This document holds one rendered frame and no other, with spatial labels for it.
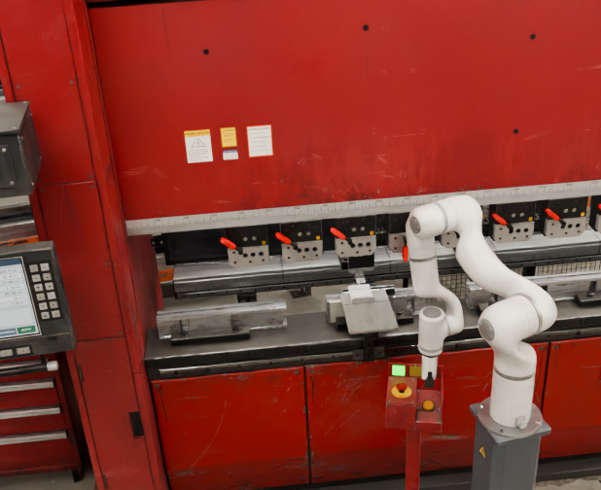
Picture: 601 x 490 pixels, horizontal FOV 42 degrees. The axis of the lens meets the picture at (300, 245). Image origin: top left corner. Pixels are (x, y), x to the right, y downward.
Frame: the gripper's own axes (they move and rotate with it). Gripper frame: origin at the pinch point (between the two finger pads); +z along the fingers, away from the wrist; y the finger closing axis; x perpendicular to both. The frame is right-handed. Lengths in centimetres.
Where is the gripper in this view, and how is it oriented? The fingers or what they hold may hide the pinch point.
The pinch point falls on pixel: (429, 382)
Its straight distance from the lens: 287.3
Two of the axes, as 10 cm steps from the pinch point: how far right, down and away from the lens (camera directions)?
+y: -1.4, 5.5, -8.2
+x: 9.9, 0.3, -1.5
